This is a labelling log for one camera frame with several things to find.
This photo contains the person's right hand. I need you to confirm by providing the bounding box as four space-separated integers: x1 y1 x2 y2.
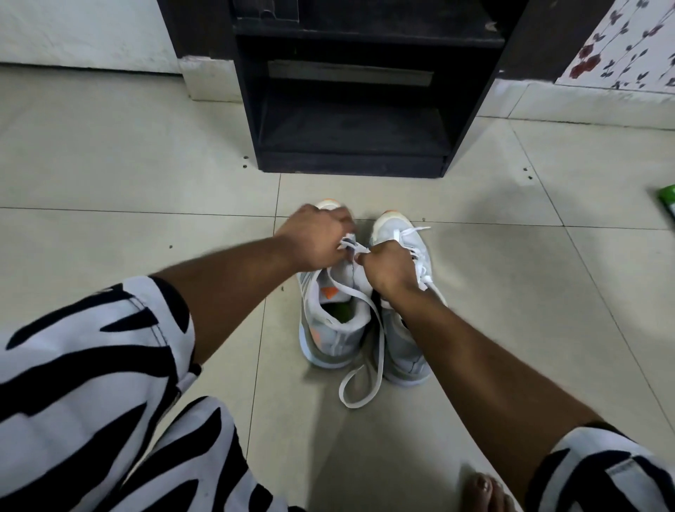
354 240 423 302

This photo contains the person's left hand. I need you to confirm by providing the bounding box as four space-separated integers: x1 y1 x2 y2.
274 204 357 274

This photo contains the grey sneaker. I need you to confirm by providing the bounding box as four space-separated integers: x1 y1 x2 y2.
297 199 376 370
368 210 448 387

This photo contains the person's left forearm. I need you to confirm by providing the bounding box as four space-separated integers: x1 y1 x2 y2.
150 237 299 365

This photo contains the person's right forearm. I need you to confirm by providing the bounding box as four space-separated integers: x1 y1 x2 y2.
392 284 602 502

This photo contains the person's right foot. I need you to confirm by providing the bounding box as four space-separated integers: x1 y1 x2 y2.
461 473 518 512

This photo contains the black open shelf box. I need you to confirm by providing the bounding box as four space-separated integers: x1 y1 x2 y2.
230 0 507 179

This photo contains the clear plastic box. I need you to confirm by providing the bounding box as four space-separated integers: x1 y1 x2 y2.
231 0 300 23

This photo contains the dark brown wooden cabinet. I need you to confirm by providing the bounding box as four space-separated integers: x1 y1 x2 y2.
157 0 615 83

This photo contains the zebra striped garment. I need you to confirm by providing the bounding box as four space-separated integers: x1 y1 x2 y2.
0 275 675 512

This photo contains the white floral patterned sheet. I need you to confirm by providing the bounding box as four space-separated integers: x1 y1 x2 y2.
556 0 675 96

